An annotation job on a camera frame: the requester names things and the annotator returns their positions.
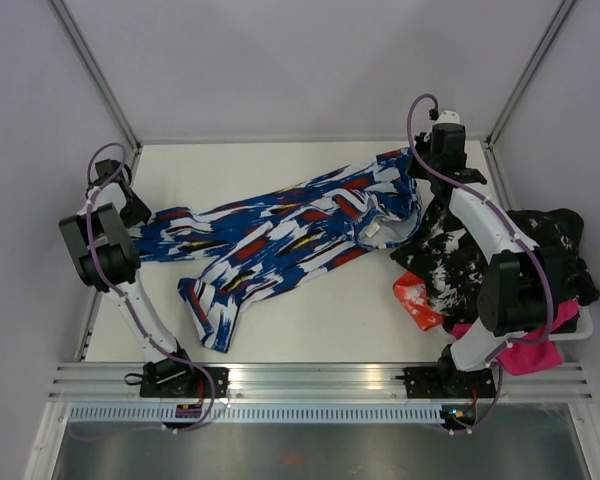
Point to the orange white garment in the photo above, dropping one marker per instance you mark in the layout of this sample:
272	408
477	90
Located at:
411	293

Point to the slotted cable duct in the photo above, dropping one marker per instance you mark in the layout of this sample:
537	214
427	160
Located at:
285	413

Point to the white tray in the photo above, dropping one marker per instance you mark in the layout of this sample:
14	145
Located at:
578	328

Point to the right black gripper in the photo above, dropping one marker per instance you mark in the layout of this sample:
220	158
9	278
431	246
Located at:
414	169

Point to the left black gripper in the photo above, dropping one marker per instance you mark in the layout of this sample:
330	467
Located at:
142	214

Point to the aluminium mounting rail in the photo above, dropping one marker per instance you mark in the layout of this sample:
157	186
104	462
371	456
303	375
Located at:
322	382

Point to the right aluminium frame post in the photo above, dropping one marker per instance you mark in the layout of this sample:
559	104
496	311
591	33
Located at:
539	54

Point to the black white patterned trousers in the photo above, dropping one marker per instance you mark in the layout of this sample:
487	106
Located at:
446	257

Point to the blue white red patterned trousers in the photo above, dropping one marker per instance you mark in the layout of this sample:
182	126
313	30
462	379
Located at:
270	244

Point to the pink garment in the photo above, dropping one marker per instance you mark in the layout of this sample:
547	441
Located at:
523	359

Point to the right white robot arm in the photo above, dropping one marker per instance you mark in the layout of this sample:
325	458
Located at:
515	304

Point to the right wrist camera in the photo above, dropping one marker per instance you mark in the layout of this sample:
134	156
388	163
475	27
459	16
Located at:
448	116

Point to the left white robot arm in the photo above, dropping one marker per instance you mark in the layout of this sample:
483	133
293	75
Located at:
101	249

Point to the aluminium frame post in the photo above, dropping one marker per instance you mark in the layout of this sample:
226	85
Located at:
86	57
539	54

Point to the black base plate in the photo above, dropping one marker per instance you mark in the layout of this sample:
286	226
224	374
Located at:
430	382
170	381

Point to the left aluminium frame post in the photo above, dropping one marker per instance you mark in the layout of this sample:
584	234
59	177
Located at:
86	57

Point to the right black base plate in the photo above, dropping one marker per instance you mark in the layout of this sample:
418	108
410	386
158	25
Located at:
430	382

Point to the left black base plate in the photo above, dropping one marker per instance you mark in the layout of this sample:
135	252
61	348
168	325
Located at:
170	381

